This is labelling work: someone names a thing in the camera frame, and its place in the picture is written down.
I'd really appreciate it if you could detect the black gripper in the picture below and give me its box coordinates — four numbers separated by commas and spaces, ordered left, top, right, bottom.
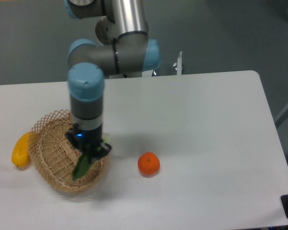
65, 123, 112, 160

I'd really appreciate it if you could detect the green bok choy vegetable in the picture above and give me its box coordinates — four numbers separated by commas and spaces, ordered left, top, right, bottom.
72, 133, 111, 181

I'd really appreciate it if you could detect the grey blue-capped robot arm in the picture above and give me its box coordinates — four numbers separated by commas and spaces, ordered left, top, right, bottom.
64, 0, 161, 160

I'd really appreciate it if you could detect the woven wicker basket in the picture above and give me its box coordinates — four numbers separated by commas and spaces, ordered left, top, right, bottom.
28, 109, 110, 194

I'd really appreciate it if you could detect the yellow mango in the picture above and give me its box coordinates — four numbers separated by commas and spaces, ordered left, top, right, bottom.
12, 132, 30, 168

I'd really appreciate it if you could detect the orange tangerine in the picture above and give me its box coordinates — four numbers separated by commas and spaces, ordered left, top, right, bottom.
137, 152, 160, 177

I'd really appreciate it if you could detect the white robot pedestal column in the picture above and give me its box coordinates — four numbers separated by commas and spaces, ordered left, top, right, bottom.
95, 16, 125, 79

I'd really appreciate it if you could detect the white metal mounting frame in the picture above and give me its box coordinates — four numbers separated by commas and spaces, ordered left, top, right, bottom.
106, 51, 184, 79

